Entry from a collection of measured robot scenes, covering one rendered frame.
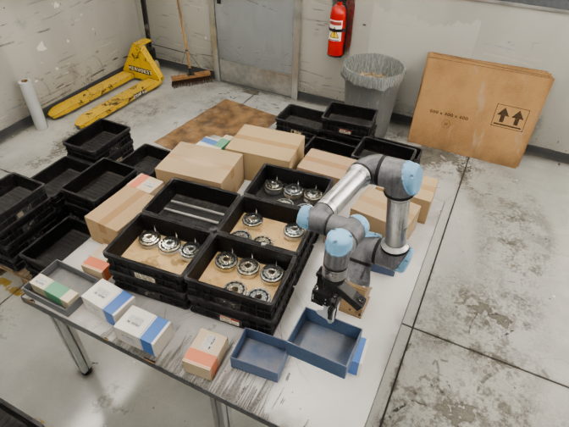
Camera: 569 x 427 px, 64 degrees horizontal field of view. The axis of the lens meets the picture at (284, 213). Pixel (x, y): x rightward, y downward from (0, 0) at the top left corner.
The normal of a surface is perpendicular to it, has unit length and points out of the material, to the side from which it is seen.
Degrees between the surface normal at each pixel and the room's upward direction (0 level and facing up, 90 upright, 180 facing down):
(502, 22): 90
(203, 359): 0
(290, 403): 0
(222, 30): 90
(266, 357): 0
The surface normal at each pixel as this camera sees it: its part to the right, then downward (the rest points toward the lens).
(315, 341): 0.01, -0.75
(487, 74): -0.43, 0.48
